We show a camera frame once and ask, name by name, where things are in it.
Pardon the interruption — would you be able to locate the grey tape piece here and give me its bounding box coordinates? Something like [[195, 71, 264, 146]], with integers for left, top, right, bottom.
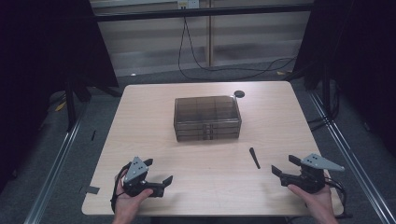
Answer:
[[78, 185, 101, 196]]

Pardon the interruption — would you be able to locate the black curtain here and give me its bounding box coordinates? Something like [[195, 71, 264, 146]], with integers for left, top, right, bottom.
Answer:
[[292, 0, 396, 158], [0, 0, 120, 190]]

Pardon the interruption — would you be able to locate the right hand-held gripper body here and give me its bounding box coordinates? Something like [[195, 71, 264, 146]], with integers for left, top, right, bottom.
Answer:
[[279, 152, 346, 194]]

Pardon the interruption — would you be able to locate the black metal stand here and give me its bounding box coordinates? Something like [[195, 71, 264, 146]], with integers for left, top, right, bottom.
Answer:
[[321, 66, 332, 119], [64, 77, 92, 133]]

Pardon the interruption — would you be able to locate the black floor cable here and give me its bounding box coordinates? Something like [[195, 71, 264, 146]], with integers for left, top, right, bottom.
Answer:
[[307, 83, 341, 133]]

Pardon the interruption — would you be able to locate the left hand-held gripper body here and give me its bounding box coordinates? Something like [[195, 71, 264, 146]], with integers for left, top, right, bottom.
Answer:
[[121, 156, 166, 199]]

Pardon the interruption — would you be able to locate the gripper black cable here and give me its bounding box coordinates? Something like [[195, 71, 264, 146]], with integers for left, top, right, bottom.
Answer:
[[323, 176, 353, 219], [110, 169, 126, 214]]

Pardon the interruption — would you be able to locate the black tapered stick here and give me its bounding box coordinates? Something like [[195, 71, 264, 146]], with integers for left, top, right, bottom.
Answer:
[[248, 147, 262, 170]]

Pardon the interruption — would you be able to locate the metal floor rail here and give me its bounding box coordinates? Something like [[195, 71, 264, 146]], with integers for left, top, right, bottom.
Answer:
[[307, 90, 396, 224], [23, 92, 92, 224]]

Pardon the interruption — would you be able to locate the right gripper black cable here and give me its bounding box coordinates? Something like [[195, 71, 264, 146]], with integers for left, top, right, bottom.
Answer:
[[323, 176, 353, 219]]

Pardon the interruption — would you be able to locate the smoky transparent drawer box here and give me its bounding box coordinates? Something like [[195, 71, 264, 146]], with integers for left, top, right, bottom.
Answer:
[[173, 94, 243, 143]]

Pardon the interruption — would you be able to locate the black horizontal bar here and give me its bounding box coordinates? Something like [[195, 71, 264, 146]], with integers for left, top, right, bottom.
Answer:
[[92, 3, 314, 22]]

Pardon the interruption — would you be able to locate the black hanging wall cable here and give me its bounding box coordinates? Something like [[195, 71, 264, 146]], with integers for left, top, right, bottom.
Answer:
[[177, 17, 297, 81]]

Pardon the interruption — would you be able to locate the wooden vertical post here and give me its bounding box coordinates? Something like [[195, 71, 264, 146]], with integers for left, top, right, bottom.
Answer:
[[206, 0, 216, 67]]

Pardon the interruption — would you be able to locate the white wall outlet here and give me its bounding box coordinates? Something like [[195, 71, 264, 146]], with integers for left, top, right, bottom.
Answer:
[[177, 0, 200, 9]]

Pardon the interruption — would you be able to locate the person's left hand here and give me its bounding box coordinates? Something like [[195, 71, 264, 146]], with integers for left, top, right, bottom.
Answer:
[[114, 169, 154, 220]]

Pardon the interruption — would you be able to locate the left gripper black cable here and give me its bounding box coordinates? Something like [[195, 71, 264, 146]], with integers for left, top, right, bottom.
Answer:
[[110, 169, 126, 214]]

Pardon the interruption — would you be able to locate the person's right hand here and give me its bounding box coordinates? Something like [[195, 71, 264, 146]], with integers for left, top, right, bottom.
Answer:
[[287, 183, 336, 218]]

